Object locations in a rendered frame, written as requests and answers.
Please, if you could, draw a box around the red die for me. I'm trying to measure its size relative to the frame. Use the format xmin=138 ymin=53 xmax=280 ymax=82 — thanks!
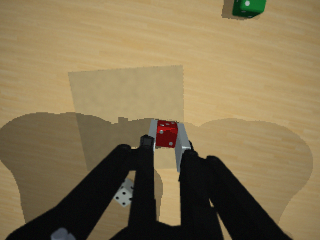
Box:
xmin=155 ymin=120 xmax=178 ymax=148

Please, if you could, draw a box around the green die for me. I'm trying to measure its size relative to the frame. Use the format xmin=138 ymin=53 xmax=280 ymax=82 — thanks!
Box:
xmin=232 ymin=0 xmax=266 ymax=18

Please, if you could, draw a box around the tan square mat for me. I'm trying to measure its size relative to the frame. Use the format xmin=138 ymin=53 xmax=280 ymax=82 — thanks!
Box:
xmin=68 ymin=65 xmax=183 ymax=171

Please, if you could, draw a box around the white die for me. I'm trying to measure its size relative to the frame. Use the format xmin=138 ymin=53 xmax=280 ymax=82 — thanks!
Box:
xmin=114 ymin=178 xmax=134 ymax=207

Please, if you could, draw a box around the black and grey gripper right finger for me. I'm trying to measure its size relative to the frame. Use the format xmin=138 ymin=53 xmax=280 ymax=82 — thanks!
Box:
xmin=175 ymin=123 xmax=293 ymax=240

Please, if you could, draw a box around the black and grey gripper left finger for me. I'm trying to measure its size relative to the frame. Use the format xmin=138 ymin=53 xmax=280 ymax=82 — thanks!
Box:
xmin=5 ymin=119 xmax=158 ymax=240

